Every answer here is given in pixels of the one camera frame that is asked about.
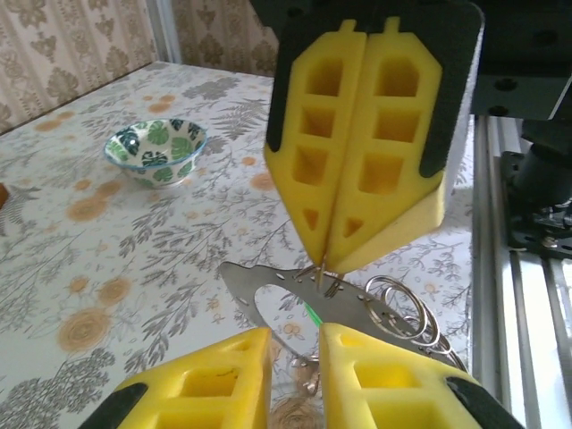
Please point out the aluminium mounting rail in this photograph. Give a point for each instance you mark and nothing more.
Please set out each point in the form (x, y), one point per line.
(491, 313)

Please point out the gold hook stand wooden base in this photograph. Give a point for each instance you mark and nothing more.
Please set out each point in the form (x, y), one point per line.
(2, 196)

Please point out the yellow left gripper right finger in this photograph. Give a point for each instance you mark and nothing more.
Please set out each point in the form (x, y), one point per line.
(402, 402)

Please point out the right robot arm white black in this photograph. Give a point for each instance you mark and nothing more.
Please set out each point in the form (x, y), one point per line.
(545, 170)

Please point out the leaf pattern ceramic bowl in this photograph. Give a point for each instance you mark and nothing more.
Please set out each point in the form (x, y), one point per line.
(156, 156)

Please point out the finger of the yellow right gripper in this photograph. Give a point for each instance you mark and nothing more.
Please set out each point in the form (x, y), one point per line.
(429, 210)
(286, 179)

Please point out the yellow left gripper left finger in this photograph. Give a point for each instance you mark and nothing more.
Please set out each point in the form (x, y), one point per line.
(214, 357)

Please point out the aluminium frame post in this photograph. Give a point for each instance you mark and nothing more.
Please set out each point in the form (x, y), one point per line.
(165, 27)

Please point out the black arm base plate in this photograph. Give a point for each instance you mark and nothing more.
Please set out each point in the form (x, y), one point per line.
(536, 237)

